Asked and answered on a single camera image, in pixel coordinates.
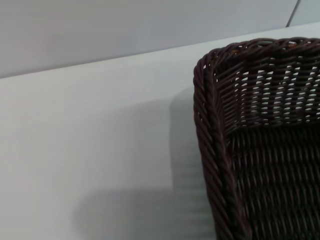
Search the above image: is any black woven rectangular basket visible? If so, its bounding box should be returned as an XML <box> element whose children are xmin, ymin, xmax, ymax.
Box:
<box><xmin>192</xmin><ymin>36</ymin><xmax>320</xmax><ymax>240</ymax></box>

